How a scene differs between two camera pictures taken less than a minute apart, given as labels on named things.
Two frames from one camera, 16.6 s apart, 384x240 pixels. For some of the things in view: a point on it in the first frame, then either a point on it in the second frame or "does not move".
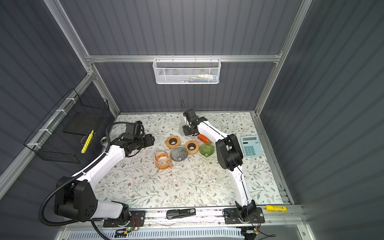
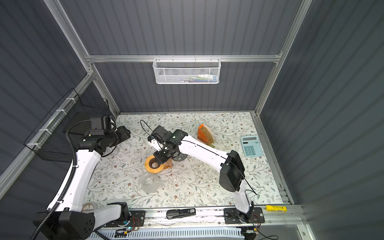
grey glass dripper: [178, 153] does not move
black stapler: [176, 213] does not move
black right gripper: [187, 133] → [160, 158]
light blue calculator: [251, 146] does not move
